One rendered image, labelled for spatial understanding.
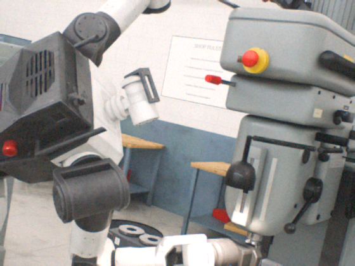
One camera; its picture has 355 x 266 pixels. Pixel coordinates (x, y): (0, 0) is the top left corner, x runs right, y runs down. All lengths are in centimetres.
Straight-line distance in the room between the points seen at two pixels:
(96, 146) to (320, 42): 56
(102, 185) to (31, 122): 20
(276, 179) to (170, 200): 542
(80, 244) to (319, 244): 90
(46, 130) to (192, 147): 545
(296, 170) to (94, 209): 56
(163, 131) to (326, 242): 513
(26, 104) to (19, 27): 819
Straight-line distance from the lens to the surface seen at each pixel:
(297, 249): 182
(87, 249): 120
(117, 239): 166
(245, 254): 137
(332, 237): 177
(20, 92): 109
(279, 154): 131
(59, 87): 102
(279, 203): 133
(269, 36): 121
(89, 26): 126
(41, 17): 880
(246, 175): 115
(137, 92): 115
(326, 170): 148
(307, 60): 119
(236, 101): 133
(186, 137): 652
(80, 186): 103
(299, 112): 126
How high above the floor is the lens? 166
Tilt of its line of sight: 7 degrees down
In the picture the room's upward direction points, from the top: 11 degrees clockwise
